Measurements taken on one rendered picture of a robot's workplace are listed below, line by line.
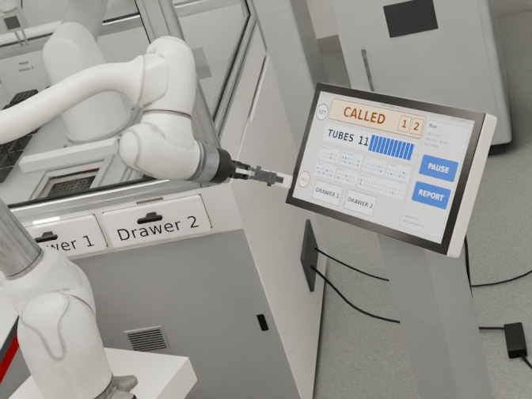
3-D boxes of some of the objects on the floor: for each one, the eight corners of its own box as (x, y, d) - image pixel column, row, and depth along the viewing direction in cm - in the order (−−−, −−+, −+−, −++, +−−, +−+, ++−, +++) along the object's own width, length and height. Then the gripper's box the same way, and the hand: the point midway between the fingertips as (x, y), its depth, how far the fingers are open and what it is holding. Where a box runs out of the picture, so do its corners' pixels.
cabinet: (319, 437, 312) (248, 227, 274) (24, 474, 336) (-79, 285, 298) (334, 264, 393) (281, 83, 356) (96, 304, 417) (22, 138, 379)
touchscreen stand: (472, 589, 250) (386, 262, 202) (347, 510, 284) (248, 213, 235) (584, 464, 274) (532, 145, 226) (457, 404, 308) (388, 115, 259)
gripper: (233, 150, 206) (313, 170, 222) (190, 142, 217) (268, 160, 233) (226, 186, 206) (305, 203, 222) (183, 175, 217) (261, 191, 233)
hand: (275, 178), depth 225 cm, fingers closed
